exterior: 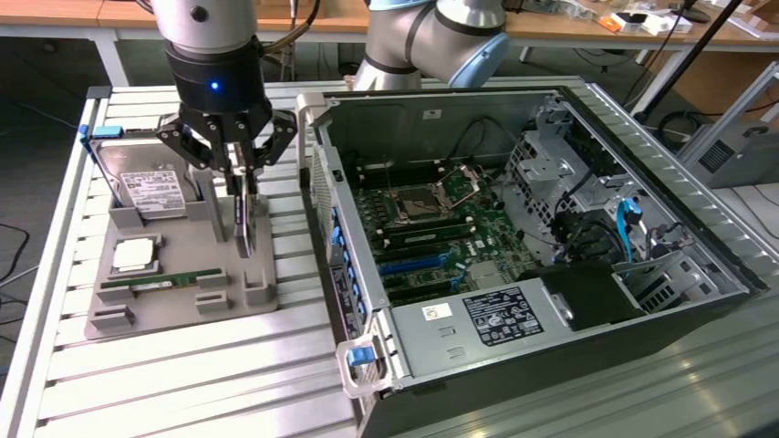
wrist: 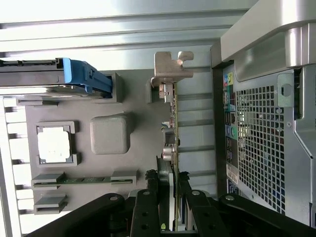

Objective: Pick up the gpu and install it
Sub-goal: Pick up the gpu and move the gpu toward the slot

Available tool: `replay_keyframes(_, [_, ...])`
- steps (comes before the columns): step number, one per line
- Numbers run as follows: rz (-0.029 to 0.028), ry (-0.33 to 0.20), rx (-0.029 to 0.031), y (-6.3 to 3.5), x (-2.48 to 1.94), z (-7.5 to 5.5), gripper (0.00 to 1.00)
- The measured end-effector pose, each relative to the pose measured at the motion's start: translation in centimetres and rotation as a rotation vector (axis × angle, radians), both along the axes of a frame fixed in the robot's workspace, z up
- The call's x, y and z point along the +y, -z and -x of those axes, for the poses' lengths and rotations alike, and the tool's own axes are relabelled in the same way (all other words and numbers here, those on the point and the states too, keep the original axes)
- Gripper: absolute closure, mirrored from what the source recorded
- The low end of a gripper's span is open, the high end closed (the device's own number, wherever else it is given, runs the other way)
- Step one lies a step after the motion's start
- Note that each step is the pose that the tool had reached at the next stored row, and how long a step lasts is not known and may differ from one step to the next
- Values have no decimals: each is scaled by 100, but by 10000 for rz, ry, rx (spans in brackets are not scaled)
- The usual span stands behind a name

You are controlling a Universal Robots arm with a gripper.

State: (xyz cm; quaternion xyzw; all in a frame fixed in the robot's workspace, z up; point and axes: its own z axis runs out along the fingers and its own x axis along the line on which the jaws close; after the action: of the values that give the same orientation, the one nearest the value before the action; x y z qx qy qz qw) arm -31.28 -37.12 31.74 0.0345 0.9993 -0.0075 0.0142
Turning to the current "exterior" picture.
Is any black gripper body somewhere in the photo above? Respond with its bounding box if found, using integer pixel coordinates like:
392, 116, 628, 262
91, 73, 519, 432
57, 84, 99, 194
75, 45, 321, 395
164, 38, 276, 145

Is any graphics card with black fan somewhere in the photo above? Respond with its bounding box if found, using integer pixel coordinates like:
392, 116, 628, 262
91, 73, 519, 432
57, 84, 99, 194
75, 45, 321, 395
229, 143, 264, 260

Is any silver hard disk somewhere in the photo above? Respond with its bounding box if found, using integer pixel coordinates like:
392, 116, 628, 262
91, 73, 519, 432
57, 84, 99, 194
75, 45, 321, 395
91, 136, 201, 221

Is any blue disk caddy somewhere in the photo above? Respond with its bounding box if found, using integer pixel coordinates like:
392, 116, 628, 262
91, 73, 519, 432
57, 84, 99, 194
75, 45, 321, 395
77, 123, 195, 202

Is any brown cardboard box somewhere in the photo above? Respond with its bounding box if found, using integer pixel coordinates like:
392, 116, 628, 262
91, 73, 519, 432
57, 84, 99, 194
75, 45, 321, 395
253, 0, 324, 20

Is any thin metal locking lever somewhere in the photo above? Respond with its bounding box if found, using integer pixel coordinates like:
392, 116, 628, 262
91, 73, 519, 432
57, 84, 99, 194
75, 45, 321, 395
381, 153, 396, 202

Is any grey parts rack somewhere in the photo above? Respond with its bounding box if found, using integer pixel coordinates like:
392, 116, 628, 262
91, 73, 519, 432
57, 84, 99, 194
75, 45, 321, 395
84, 154, 280, 341

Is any silver CPU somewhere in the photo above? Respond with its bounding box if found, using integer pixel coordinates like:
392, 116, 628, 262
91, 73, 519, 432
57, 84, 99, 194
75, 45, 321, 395
112, 239, 157, 274

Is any CPU socket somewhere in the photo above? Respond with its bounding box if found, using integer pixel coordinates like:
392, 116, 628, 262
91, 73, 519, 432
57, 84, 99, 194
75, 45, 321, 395
388, 184, 455, 224

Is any green RAM stick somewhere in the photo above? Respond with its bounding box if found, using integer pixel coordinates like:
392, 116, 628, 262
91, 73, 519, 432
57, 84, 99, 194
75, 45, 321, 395
100, 267, 221, 293

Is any wooden office desk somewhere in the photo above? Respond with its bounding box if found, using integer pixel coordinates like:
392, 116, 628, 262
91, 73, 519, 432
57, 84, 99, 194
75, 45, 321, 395
508, 0, 779, 115
0, 0, 369, 89

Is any metal socket cover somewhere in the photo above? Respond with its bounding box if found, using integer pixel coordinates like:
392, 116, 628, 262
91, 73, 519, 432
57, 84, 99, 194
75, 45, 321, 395
431, 164, 488, 212

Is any black RAM stick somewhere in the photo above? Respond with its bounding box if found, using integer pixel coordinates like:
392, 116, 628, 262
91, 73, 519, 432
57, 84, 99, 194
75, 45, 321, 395
385, 225, 473, 247

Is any green motherboard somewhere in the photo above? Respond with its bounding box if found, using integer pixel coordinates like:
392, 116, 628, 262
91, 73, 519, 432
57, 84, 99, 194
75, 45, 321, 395
352, 159, 536, 307

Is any metal disk bay cage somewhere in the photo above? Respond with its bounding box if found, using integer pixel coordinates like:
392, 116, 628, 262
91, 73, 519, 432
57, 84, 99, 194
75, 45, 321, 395
504, 98, 640, 215

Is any black expansion slot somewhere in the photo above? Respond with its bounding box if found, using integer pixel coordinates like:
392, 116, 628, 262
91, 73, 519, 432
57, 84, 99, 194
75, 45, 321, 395
387, 285, 461, 308

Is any silver chipset heatsink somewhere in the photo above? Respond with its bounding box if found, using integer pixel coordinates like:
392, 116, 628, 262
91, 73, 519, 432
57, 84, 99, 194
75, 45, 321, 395
473, 263, 520, 289

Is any grey power supply unit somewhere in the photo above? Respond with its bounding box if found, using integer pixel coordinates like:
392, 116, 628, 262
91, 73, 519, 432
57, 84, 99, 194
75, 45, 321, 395
388, 276, 578, 380

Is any white box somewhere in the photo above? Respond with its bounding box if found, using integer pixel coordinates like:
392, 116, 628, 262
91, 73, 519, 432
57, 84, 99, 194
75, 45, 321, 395
611, 11, 692, 37

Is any open black PC case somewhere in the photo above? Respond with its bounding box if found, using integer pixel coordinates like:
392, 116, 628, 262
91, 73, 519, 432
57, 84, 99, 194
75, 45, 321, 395
295, 81, 770, 438

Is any black stand pole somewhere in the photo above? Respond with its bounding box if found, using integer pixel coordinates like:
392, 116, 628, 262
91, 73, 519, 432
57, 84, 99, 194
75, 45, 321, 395
632, 0, 748, 122

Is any metal disk bay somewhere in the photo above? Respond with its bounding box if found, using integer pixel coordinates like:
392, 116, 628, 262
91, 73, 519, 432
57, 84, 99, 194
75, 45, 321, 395
611, 250, 719, 316

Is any black monitor stand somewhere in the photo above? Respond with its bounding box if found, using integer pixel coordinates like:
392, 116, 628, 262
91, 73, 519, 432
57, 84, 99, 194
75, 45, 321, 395
668, 0, 712, 24

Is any black wire bundle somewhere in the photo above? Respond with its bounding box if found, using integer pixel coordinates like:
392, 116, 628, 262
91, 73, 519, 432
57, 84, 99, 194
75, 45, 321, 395
550, 214, 628, 266

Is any blue wire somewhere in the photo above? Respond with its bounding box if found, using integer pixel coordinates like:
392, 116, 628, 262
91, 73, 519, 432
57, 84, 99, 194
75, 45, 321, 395
614, 198, 644, 266

